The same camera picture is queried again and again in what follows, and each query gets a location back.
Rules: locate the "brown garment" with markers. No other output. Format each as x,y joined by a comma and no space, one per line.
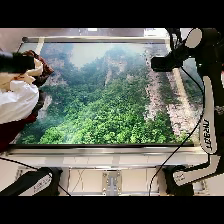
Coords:
45,70

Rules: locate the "cream garment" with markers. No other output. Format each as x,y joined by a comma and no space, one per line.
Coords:
31,74

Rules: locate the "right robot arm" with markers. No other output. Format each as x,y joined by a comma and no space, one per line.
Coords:
209,113

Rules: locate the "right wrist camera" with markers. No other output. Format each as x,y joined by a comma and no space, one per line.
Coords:
174,37

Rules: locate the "white garment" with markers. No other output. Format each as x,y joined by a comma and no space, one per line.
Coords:
16,101

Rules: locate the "dark red garment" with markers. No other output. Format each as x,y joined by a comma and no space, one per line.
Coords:
11,131

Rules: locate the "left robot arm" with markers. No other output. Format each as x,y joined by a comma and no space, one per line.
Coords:
29,182

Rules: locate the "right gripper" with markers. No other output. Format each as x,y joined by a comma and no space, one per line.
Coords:
164,63

